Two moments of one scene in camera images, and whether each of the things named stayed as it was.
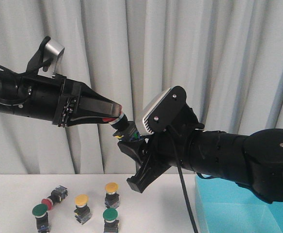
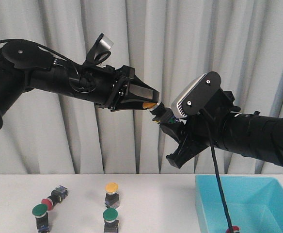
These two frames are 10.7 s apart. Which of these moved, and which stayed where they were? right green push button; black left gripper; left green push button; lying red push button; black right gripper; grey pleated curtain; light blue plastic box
Moved: black left gripper; black right gripper
Stayed: lying red push button; left green push button; grey pleated curtain; right green push button; light blue plastic box
